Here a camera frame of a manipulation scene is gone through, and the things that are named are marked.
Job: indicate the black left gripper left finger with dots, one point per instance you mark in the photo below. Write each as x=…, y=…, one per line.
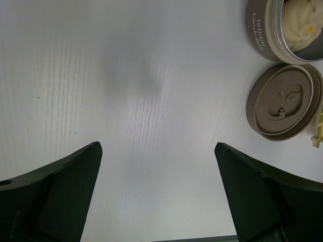
x=51, y=203

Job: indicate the yellow bamboo mat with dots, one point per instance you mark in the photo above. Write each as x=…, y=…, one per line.
x=317, y=135

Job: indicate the white steamed bun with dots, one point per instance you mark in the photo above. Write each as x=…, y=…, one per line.
x=301, y=23

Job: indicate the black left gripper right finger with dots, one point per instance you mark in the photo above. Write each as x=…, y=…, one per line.
x=267, y=203

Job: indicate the round brown lunch box lid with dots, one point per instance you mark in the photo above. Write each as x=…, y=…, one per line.
x=284, y=100

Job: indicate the round metal lunch box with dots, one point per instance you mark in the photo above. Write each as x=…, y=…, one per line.
x=264, y=28

